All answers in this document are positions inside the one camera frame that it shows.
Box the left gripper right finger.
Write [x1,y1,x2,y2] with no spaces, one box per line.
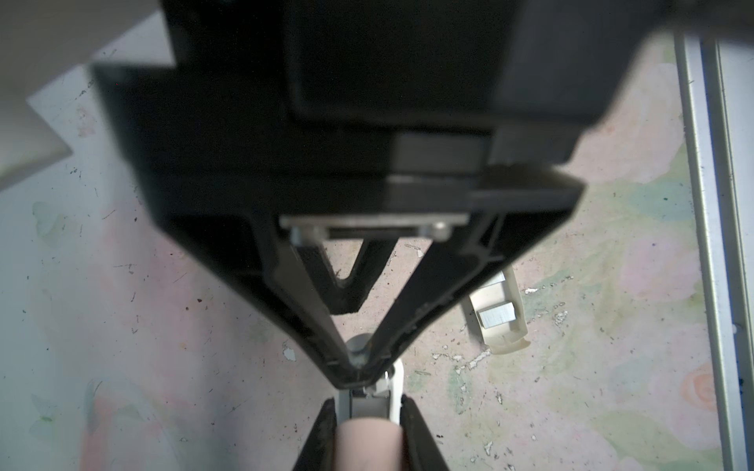
[400,394,449,471]

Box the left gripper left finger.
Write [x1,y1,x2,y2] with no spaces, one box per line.
[293,398,338,471]

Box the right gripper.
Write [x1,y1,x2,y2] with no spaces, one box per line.
[93,1,666,236]

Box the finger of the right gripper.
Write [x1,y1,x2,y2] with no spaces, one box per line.
[170,217,377,389]
[353,199,578,387]

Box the staple box tray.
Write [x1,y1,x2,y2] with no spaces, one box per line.
[461,267,530,355]

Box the staple strip in tray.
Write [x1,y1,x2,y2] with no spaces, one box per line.
[476,302,516,330]

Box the aluminium front rail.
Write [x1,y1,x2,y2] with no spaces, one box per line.
[675,35,753,470]

